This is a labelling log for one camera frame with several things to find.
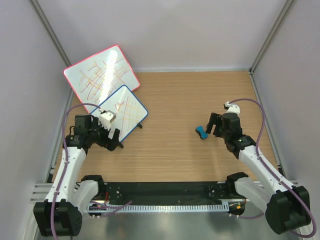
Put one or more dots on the aluminium frame rail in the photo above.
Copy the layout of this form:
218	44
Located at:
40	192

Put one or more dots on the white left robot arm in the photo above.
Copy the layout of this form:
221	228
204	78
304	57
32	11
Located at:
62	211

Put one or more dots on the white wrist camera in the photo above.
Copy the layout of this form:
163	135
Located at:
231	108
106	119

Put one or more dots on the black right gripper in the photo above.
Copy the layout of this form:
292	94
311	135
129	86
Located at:
216	120

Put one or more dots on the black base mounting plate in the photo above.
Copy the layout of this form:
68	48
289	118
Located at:
168	193

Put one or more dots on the pink framed whiteboard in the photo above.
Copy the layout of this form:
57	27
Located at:
96	77

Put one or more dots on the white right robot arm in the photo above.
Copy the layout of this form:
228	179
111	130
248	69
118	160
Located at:
286	207

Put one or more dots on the white slotted cable duct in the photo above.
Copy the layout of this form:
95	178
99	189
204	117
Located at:
174	208

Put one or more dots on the blue whiteboard eraser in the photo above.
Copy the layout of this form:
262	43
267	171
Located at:
200	131

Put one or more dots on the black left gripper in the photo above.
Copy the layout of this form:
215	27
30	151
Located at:
110	143

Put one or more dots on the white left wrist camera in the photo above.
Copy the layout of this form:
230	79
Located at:
106	119

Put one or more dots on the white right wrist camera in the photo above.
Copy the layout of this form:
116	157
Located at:
231	108

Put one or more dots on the blue framed whiteboard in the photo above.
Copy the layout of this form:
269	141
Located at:
128	109

